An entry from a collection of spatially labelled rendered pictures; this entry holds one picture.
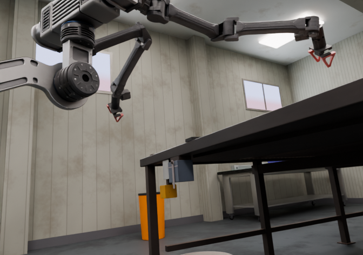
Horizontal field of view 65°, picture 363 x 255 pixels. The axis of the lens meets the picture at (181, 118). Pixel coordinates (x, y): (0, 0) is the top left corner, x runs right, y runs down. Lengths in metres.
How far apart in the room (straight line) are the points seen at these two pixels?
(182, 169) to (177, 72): 4.50
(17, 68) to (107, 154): 3.80
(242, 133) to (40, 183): 3.82
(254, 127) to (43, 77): 0.83
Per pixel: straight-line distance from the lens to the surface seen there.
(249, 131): 1.10
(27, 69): 1.22
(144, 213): 4.18
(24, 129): 4.46
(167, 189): 1.81
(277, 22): 1.47
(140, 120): 5.23
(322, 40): 1.57
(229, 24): 1.47
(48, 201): 4.65
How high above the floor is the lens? 0.69
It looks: 13 degrees up
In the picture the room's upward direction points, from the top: 4 degrees counter-clockwise
